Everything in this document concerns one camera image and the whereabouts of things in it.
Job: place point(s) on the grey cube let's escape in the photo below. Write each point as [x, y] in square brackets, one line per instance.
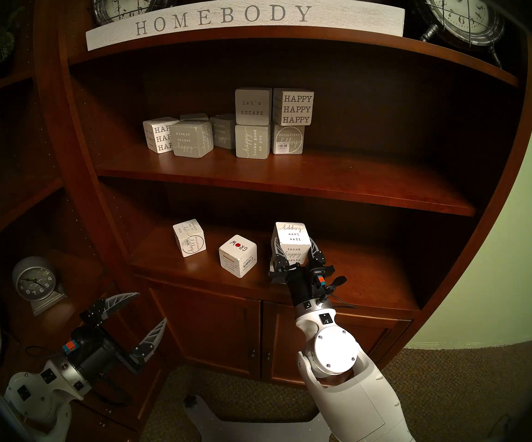
[253, 107]

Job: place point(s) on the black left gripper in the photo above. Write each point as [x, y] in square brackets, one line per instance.
[98, 353]

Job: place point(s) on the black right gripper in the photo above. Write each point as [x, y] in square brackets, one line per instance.
[305, 284]

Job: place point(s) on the white HAPPY HAPPY HAPPY cube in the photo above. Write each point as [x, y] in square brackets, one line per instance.
[155, 135]
[296, 108]

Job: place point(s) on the grey cube always choose happy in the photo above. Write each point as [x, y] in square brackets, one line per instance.
[190, 141]

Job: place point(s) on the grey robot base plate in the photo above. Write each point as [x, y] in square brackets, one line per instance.
[229, 429]

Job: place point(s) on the white cube think happy thoughts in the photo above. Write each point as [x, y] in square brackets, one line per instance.
[293, 243]

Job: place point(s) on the white GROW world cube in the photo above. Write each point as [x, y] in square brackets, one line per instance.
[237, 257]

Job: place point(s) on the grey cube happy looks good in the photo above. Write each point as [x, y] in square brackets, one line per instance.
[252, 142]

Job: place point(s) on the white HOMEBODY wooden sign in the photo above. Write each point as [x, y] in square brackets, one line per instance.
[247, 15]

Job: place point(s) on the grey cube faint script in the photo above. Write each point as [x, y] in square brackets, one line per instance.
[223, 131]

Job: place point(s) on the small grey alarm clock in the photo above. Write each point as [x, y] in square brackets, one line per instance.
[33, 280]

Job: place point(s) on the pale grey cube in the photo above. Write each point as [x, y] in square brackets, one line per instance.
[193, 117]

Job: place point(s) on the dark wooden side shelf unit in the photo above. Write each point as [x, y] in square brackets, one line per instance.
[146, 390]

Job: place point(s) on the brown wooden cabinet door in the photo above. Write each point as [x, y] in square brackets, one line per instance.
[211, 326]
[385, 335]

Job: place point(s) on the brown wooden bookshelf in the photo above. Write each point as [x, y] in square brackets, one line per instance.
[316, 178]

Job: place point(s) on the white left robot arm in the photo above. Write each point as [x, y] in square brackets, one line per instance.
[36, 395]

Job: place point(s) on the black base knob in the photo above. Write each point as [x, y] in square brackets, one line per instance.
[191, 402]

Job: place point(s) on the grey cube with barcode sticker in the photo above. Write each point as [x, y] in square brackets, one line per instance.
[288, 141]

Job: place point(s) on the white cube circled happy script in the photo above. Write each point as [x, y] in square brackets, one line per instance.
[189, 241]

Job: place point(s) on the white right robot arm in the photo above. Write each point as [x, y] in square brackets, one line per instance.
[339, 353]

